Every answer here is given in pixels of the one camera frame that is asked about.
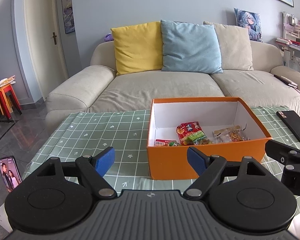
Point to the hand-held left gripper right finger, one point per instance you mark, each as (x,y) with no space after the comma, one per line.
(196,161)

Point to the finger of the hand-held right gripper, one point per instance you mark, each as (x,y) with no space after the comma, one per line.
(281,151)

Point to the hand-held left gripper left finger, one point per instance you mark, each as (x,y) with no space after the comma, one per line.
(105,161)

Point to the orange cardboard box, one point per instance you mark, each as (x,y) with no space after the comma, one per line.
(190,162)

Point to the green snack packet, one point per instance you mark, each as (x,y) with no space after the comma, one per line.
(196,138)

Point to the red snack bag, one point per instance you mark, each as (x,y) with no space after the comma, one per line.
(187,130)

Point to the red meat snack packet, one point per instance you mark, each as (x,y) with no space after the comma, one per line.
(165,143)

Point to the tan snack packet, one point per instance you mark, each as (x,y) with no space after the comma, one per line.
(225,131)

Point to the green checked tablecloth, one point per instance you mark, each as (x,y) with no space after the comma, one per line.
(102,132)

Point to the black notebook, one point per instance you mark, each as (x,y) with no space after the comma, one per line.
(293,125)

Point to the beige sofa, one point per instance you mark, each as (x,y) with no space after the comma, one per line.
(152,90)

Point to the smartphone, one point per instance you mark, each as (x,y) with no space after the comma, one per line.
(10,173)

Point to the red plastic stool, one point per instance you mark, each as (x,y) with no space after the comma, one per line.
(13,100)

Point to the light blue pillow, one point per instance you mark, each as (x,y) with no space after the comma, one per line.
(190,47)

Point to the beige pillow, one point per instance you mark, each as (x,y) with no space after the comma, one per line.
(233,47)

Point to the white bookshelf with books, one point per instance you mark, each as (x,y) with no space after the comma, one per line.
(295,37)

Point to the white phone stand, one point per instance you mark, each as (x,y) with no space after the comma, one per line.
(1,217)

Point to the yellow plastic stool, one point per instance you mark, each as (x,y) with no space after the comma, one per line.
(2,102)

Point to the yellow pillow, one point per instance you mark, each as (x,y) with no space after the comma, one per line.
(137,47)

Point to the purple toy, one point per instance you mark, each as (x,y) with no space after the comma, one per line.
(108,37)

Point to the papers on stool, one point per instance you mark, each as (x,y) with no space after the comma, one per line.
(3,82)

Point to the printed figure pillow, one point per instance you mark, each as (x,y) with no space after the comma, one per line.
(248,23)

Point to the white door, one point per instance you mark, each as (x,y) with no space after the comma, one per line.
(43,42)

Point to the wall poster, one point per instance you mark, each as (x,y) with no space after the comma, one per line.
(68,7)

